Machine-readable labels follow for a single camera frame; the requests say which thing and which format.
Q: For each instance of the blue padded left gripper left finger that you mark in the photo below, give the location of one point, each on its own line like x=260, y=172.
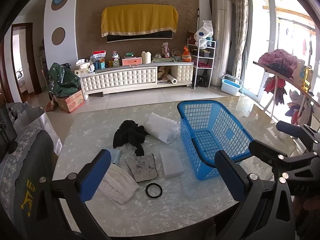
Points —
x=91, y=175

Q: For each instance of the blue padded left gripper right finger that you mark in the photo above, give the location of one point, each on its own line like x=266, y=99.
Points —
x=233, y=175

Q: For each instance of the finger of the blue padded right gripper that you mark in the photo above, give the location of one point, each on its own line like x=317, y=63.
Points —
x=266, y=153
x=290, y=129

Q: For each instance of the white quilted towel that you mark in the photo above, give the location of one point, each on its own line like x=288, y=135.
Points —
x=118, y=185

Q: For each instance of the light blue cloth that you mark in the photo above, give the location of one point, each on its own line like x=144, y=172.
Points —
x=115, y=155

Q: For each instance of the grey stained cloth pad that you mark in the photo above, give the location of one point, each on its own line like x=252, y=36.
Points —
x=143, y=168

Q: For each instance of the black plush cloth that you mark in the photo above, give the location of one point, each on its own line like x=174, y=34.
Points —
x=132, y=133

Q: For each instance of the blue plastic laundry basket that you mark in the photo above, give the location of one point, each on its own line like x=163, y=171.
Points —
x=207, y=126

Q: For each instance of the white rectangular sponge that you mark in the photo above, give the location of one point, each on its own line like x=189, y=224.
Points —
x=172, y=165

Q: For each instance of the white foam pillow block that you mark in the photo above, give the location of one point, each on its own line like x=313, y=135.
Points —
x=162, y=128

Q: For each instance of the person's right hand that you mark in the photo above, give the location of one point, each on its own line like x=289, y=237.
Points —
x=306, y=208

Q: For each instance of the wooden drying rack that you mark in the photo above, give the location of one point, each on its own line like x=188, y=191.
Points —
x=297, y=102

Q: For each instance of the red hanging garment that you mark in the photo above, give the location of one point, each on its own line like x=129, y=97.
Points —
x=277, y=90

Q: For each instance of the dark chair with lace cover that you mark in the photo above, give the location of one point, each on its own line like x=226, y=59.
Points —
x=22, y=169

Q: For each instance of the pink clothes pile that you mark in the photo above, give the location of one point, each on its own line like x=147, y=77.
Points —
x=279, y=56

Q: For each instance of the light blue storage bin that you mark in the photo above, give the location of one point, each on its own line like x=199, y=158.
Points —
x=231, y=85

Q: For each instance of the orange printed cardboard box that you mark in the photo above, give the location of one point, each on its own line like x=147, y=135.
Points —
x=71, y=103

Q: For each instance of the white tufted TV cabinet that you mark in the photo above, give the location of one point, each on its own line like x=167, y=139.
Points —
x=139, y=77

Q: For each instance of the green plastic bag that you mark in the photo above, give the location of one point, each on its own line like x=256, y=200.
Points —
x=62, y=81

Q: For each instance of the paper towel roll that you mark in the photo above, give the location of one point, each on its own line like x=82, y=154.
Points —
x=172, y=79

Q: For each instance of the white metal shelf rack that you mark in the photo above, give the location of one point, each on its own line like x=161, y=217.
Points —
x=203, y=60

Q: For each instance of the orange bag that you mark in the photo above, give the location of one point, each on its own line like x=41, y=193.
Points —
x=186, y=56

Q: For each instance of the pink storage box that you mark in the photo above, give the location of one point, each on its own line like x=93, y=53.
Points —
x=131, y=61

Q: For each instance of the white plastic bags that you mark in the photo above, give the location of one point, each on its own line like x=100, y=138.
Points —
x=206, y=31

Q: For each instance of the white plastic jug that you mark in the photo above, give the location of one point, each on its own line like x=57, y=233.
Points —
x=146, y=57

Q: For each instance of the silver standing air conditioner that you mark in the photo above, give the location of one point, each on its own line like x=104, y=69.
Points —
x=222, y=22

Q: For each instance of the patterned beige curtain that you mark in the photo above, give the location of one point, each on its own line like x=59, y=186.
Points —
x=241, y=28

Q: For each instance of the black wall television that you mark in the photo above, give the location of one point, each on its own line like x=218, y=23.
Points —
x=167, y=35

